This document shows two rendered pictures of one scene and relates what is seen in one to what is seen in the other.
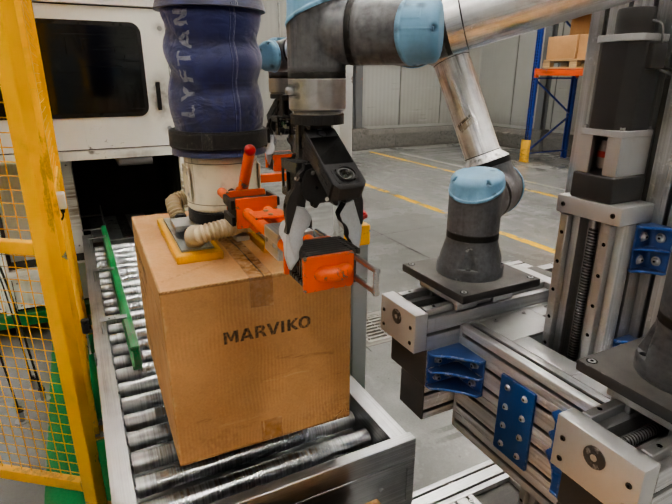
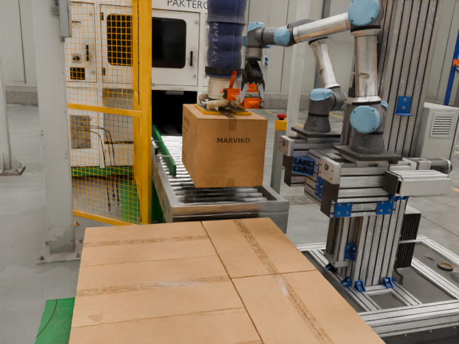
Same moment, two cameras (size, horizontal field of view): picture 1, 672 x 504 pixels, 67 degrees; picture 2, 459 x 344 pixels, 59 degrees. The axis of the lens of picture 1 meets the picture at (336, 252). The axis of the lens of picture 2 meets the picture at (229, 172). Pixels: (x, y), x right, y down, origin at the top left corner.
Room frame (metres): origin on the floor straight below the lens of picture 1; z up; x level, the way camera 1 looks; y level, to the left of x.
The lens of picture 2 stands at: (-1.25, -0.25, 1.43)
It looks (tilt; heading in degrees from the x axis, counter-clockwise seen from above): 16 degrees down; 10
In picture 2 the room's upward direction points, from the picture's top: 3 degrees clockwise
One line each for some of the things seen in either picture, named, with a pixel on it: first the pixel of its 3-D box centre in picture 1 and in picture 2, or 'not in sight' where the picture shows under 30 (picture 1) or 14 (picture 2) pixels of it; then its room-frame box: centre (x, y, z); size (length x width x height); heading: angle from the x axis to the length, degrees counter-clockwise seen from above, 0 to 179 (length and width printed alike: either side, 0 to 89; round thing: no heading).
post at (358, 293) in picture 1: (355, 354); (274, 186); (1.64, -0.07, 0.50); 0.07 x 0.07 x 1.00; 27
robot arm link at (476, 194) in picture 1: (476, 199); (320, 100); (1.11, -0.31, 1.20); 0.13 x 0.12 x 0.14; 146
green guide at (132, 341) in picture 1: (106, 278); (158, 145); (2.15, 1.04, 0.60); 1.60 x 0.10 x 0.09; 27
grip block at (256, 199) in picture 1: (251, 207); (232, 94); (0.99, 0.17, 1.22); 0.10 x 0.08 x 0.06; 115
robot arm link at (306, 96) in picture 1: (315, 97); (253, 53); (0.69, 0.03, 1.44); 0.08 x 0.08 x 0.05
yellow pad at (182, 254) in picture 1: (186, 230); (206, 106); (1.18, 0.36, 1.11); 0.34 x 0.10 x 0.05; 25
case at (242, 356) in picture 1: (231, 308); (220, 142); (1.22, 0.28, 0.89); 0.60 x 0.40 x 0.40; 25
